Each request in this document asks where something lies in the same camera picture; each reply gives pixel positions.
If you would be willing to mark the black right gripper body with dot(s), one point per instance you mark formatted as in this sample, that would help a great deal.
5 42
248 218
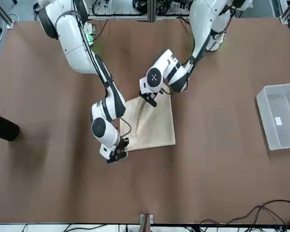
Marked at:
122 154

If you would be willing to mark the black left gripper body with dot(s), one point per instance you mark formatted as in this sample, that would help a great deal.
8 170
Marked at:
148 96

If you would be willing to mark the beige tablecloth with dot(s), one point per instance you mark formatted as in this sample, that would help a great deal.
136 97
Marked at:
157 130

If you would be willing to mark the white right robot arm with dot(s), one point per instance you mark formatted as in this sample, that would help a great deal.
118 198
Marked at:
72 36

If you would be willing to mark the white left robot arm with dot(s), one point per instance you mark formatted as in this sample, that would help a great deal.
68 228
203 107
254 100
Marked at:
203 24

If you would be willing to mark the black vase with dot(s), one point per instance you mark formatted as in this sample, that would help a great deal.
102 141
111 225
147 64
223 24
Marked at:
2 128

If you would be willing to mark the white square label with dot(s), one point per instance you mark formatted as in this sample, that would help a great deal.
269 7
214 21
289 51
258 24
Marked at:
278 120

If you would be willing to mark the clear plastic bin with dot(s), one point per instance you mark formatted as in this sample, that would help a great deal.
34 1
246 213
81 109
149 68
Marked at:
280 137

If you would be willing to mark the aluminium corner profile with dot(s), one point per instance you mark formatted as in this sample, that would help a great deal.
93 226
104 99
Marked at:
285 18
8 23

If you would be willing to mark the aluminium camera post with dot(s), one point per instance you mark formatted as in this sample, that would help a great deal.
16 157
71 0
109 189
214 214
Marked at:
151 12
146 223

